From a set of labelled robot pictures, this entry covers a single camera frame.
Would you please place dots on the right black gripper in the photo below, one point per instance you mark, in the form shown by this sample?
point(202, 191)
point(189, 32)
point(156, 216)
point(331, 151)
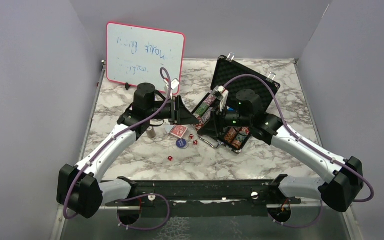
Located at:
point(215, 122)

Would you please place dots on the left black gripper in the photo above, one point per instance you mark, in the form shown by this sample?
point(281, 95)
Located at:
point(180, 114)

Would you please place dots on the brown chip stack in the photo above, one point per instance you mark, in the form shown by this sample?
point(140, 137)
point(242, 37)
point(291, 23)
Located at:
point(151, 132)

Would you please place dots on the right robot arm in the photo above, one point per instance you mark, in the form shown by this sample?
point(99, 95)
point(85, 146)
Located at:
point(339, 180)

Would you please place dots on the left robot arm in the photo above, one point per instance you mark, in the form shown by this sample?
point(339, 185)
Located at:
point(80, 188)

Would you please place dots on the red playing card deck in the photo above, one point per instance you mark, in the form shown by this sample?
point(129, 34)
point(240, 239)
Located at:
point(178, 131)

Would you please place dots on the blue dealer button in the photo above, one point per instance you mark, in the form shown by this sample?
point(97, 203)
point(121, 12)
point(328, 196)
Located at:
point(181, 143)

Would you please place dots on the black poker case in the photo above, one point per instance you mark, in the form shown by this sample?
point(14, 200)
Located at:
point(245, 79)

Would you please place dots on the pink framed whiteboard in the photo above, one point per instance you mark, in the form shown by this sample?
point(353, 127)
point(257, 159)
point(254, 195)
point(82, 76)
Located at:
point(135, 54)

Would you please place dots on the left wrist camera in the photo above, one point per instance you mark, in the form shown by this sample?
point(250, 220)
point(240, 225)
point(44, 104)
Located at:
point(172, 87)

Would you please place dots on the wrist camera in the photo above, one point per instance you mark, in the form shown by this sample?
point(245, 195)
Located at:
point(220, 97)
point(172, 87)

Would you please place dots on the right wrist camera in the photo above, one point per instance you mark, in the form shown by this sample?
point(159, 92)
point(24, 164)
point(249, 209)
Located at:
point(220, 97)

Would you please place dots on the black mounting rail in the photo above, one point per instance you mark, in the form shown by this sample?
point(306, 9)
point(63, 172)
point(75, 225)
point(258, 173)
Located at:
point(205, 198)

